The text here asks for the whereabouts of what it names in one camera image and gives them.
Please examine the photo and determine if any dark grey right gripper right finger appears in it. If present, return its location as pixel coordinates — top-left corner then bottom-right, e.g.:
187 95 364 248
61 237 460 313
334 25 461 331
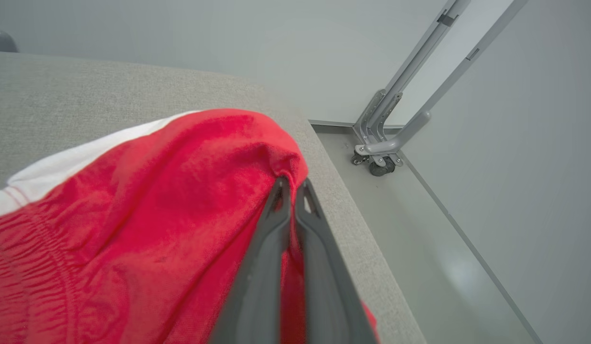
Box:
294 179 377 344

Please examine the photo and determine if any grey cylindrical post foot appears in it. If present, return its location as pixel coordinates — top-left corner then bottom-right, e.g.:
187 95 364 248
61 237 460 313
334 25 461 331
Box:
0 21 20 53

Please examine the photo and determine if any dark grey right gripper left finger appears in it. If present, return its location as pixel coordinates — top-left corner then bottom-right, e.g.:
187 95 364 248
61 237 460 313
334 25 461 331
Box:
209 177 292 344

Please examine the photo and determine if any large black caster wheel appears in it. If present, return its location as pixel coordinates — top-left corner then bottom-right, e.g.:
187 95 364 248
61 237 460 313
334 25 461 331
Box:
369 157 396 177

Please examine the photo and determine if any grey wheeled metal frame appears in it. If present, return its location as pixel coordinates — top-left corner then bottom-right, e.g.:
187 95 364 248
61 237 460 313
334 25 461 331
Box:
355 0 530 156

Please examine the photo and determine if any grey metal wheeled partition leg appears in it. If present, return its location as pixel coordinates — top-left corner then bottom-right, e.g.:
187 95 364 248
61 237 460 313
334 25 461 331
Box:
353 0 472 165

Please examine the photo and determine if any red and white jersey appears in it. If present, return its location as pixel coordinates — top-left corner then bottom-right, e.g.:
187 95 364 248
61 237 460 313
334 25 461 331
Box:
0 109 379 344

